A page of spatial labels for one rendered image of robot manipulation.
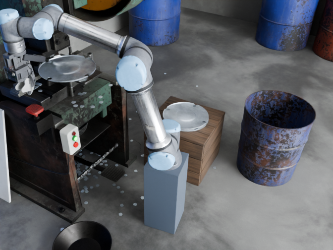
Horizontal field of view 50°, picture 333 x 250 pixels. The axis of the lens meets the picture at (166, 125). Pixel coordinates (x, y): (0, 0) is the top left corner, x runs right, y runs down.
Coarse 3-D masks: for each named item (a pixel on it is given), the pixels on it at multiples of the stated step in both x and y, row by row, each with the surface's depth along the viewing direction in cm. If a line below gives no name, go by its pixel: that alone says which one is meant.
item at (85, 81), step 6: (96, 72) 182; (84, 78) 176; (90, 78) 176; (66, 84) 183; (72, 84) 183; (78, 84) 187; (84, 84) 173; (72, 90) 185; (78, 90) 189; (72, 96) 187
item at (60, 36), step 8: (48, 0) 164; (56, 0) 168; (56, 32) 172; (32, 40) 175; (40, 40) 172; (48, 40) 172; (56, 40) 172; (64, 40) 177; (40, 48) 175; (48, 48) 173; (56, 48) 174
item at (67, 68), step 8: (64, 56) 195; (72, 56) 195; (80, 56) 195; (48, 64) 186; (56, 64) 187; (64, 64) 186; (72, 64) 186; (80, 64) 188; (88, 64) 188; (40, 72) 179; (48, 72) 180; (56, 72) 180; (64, 72) 179; (72, 72) 180; (80, 72) 181; (88, 72) 181; (56, 80) 174; (64, 80) 174; (72, 80) 173
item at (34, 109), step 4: (32, 104) 160; (36, 104) 160; (28, 108) 158; (32, 108) 158; (36, 108) 158; (40, 108) 158; (28, 112) 157; (32, 112) 155; (36, 112) 156; (40, 112) 157; (36, 116) 160
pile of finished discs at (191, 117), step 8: (176, 104) 235; (184, 104) 235; (192, 104) 235; (168, 112) 227; (176, 112) 227; (184, 112) 227; (192, 112) 227; (200, 112) 228; (176, 120) 220; (184, 120) 220; (192, 120) 221; (200, 120) 221; (208, 120) 223; (184, 128) 213; (192, 128) 214; (200, 128) 217
